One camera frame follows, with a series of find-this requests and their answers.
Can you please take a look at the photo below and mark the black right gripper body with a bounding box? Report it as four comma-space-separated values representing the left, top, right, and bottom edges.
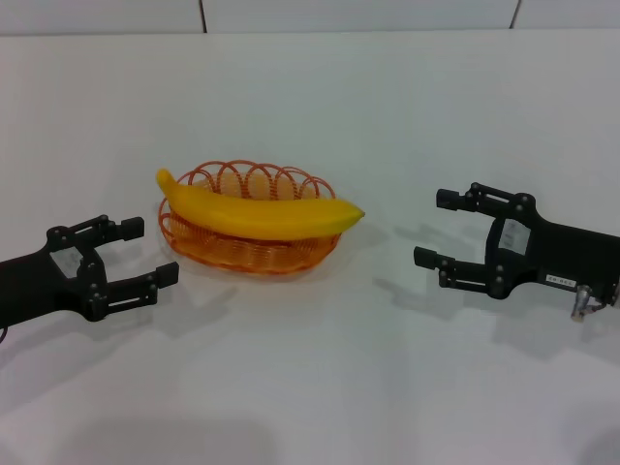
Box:
485, 192, 620, 309

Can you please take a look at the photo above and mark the orange woven plastic basket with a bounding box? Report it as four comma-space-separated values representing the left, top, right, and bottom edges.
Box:
157, 157, 348, 277

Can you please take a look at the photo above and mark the metal right gripper cable plug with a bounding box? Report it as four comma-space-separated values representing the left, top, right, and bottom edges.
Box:
568, 284, 605, 324

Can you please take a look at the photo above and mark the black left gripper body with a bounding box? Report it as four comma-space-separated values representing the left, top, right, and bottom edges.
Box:
0, 226, 109, 331

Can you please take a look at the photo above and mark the yellow banana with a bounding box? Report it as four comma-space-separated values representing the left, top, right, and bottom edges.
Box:
155, 167, 367, 241

